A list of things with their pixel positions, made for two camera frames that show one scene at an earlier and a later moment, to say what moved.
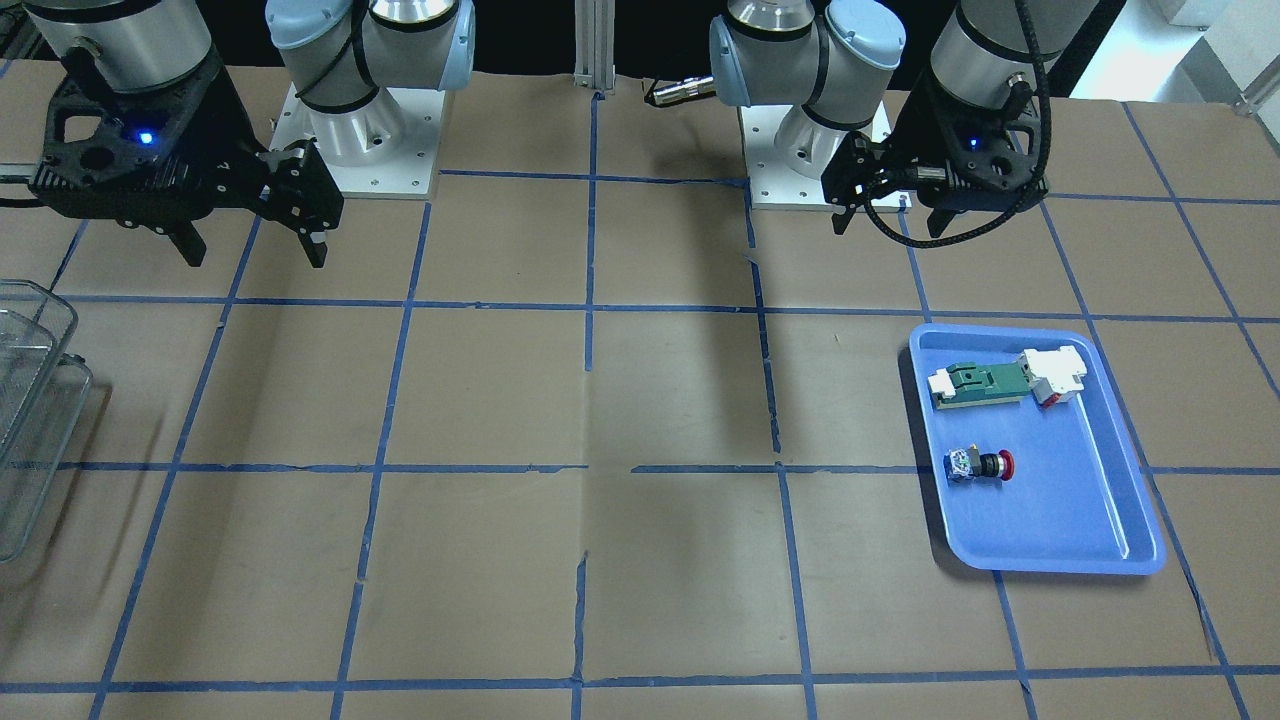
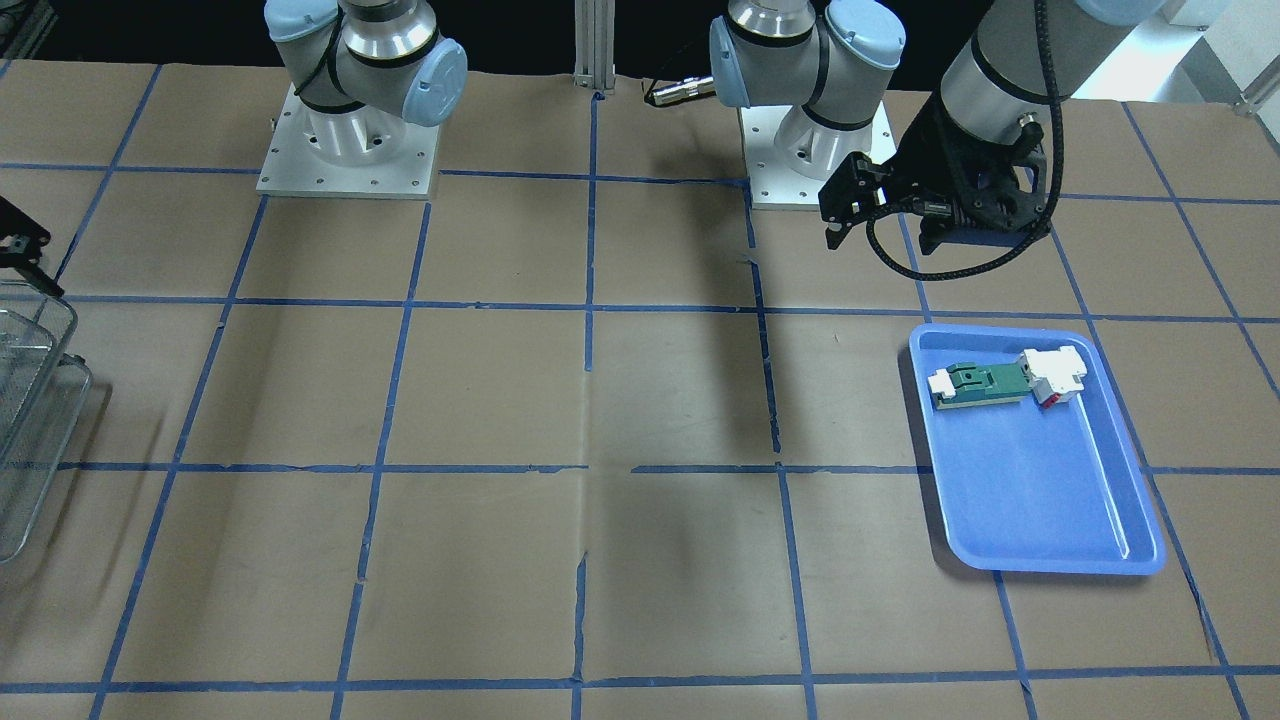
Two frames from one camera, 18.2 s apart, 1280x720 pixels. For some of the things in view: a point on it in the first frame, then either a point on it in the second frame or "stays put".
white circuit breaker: x=1053 y=375 stays put
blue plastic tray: x=1031 y=458 stays put
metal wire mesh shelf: x=44 y=388 stays put
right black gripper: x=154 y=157 → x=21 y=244
